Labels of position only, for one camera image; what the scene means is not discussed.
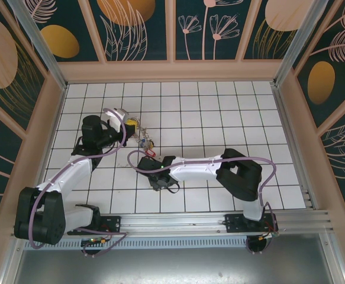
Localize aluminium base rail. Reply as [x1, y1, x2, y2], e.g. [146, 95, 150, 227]
[11, 209, 337, 237]

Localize key ring with coloured tags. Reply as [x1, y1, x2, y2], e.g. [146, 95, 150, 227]
[130, 117, 157, 152]

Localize grey metal sheet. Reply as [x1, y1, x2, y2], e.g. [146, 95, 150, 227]
[12, 250, 337, 284]

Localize aluminium side profile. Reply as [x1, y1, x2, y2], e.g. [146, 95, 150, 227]
[270, 83, 320, 212]

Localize aluminium frame post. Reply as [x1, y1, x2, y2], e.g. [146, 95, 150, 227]
[273, 0, 330, 87]
[7, 0, 69, 91]

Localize thin black cable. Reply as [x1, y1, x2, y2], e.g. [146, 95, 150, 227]
[165, 180, 181, 195]

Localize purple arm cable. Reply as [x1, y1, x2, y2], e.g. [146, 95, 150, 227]
[128, 150, 279, 255]
[29, 108, 128, 257]

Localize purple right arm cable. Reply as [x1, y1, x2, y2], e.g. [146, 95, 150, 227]
[128, 150, 279, 255]

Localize slotted grey cable duct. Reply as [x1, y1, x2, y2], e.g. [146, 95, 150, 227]
[21, 237, 324, 251]

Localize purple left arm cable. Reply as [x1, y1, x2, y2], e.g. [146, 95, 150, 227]
[29, 108, 128, 257]

